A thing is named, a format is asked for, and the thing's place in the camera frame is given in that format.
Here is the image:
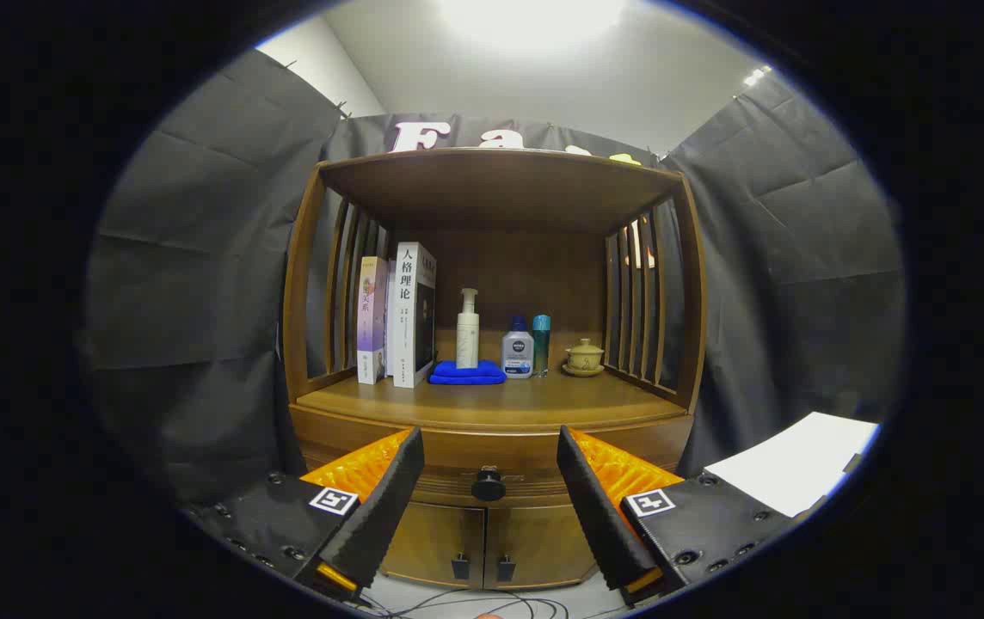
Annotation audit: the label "white pump bottle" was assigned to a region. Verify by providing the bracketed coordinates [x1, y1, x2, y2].
[456, 288, 481, 370]

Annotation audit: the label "black drawer knob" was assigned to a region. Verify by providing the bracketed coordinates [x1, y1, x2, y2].
[470, 467, 507, 503]

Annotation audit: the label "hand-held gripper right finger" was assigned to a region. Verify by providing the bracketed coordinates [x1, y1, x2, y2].
[556, 425, 796, 608]

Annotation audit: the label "wooden drawer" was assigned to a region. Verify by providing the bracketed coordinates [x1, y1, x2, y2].
[294, 413, 695, 510]

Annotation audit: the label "wooden countertop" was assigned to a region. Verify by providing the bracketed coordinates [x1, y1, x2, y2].
[294, 365, 691, 431]

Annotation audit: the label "purple book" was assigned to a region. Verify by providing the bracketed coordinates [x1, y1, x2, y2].
[357, 255, 397, 385]

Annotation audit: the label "slim teal bottle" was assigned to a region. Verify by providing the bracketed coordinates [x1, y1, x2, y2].
[532, 315, 552, 377]

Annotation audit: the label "white bottle with blue cap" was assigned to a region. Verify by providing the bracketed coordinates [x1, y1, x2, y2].
[501, 316, 535, 380]

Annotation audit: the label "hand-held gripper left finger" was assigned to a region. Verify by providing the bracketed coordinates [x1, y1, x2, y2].
[187, 427, 426, 603]

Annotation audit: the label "wooden cabinet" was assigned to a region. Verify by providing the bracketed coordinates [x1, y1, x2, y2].
[281, 148, 708, 592]

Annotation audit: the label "black cables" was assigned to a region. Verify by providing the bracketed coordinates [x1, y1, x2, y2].
[354, 586, 622, 619]

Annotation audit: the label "blue folded towel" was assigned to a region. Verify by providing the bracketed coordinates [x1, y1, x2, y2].
[428, 359, 507, 386]

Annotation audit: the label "wooden cabinet door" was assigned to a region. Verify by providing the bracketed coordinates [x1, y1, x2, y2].
[485, 506, 600, 591]
[380, 503, 486, 590]

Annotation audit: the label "yellow lidded tea cup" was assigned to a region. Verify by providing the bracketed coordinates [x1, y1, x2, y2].
[562, 338, 606, 378]

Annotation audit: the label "thick white book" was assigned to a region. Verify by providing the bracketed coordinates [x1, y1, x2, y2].
[392, 242, 438, 389]

